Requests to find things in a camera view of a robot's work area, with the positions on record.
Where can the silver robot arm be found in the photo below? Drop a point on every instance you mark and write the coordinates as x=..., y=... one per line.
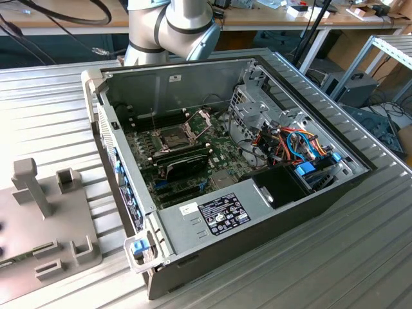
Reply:
x=180, y=19

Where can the CPU socket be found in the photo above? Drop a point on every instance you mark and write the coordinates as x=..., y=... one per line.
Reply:
x=175, y=138

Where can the green motherboard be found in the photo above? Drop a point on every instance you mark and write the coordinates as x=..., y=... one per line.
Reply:
x=225, y=151

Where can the RAM slot with black clips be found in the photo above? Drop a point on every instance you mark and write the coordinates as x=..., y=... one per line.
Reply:
x=183, y=148
x=145, y=120
x=183, y=154

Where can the RAM slot with white clips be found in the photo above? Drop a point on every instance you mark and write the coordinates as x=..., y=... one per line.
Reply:
x=145, y=116
x=145, y=123
x=183, y=158

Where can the black graphics card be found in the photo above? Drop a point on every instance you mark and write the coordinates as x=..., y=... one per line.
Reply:
x=186, y=167

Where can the grey chipset heatsink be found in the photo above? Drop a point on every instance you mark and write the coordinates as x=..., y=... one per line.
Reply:
x=222, y=180

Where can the black expansion slot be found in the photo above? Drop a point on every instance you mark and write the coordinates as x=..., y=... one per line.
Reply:
x=180, y=199
x=178, y=192

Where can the blue expansion slot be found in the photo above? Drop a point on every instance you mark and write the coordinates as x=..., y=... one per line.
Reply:
x=161, y=184

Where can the metal drive cage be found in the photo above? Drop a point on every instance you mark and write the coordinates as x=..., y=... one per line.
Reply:
x=254, y=109

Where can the grey power supply unit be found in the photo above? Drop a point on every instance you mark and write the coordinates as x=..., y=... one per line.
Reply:
x=180, y=231

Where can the white case sticker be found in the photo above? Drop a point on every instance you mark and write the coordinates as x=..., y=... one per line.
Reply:
x=174, y=78

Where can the open black PC case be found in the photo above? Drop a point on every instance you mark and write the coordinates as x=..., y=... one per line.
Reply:
x=244, y=238

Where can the hard disk in blue carrier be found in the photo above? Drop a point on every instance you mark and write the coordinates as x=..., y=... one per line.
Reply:
x=305, y=169

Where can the blue case latch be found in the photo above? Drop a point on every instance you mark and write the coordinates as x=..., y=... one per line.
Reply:
x=140, y=248

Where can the black equipment box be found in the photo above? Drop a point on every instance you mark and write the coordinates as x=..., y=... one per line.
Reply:
x=357, y=90

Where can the dark teal case panel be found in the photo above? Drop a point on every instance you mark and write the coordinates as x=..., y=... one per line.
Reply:
x=370, y=122

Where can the black tripod pole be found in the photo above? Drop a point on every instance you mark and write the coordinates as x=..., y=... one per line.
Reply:
x=314, y=25

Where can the small white box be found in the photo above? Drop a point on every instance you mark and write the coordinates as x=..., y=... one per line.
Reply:
x=299, y=12

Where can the grey parts rack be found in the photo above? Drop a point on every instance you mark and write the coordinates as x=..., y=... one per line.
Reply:
x=48, y=231

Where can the wooden desk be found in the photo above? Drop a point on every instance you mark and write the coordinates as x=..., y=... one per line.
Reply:
x=354, y=23

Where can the brown cardboard box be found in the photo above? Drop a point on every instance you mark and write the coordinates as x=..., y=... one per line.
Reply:
x=406, y=138

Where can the open cardboard box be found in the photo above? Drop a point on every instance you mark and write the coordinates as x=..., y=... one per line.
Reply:
x=363, y=13

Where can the green RAM stick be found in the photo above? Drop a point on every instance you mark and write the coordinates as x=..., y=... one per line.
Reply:
x=16, y=259

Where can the aluminium shelf frame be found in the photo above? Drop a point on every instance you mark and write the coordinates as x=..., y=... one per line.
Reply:
x=391, y=48

